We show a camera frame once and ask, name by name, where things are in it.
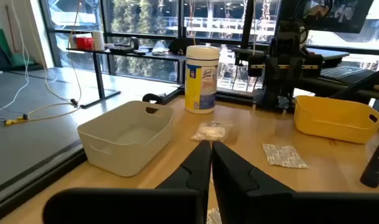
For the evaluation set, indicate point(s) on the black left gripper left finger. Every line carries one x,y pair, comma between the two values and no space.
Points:
195,168

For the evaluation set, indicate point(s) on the black monitor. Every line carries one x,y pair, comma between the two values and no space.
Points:
338,15

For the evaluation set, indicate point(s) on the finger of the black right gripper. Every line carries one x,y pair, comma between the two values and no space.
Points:
272,74
292,74

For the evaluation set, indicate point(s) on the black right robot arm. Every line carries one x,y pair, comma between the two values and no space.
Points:
276,93

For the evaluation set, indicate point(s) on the white paper roll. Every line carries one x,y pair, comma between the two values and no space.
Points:
98,40

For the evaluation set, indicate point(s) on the yellow plastic bin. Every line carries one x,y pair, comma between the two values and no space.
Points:
332,130

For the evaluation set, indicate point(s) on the black laptop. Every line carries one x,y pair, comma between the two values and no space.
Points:
348,74

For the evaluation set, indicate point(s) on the black tape roll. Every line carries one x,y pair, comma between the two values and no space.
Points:
134,43

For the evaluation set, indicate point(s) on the grey operator desk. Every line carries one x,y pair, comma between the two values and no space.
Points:
329,53

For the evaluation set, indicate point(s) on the black bag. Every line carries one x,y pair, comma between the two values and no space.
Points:
183,46

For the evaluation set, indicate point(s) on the white printed sachet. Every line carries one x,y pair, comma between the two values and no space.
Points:
214,217
284,155

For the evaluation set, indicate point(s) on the navy DSC tube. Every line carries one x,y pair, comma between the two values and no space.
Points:
376,165

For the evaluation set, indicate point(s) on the Lysol wipes canister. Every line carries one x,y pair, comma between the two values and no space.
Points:
201,84

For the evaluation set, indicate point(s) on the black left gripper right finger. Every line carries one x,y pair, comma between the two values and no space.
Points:
232,180

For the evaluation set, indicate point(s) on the black standing desk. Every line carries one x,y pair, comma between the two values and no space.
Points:
99,77

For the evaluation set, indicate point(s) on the clear cotton swab bag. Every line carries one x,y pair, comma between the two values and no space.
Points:
211,132

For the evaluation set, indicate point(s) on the light grey plastic bin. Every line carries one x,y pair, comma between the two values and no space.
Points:
124,158

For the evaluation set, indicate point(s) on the green mat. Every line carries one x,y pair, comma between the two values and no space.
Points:
18,59

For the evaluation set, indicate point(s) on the red box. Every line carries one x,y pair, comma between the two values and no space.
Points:
85,43

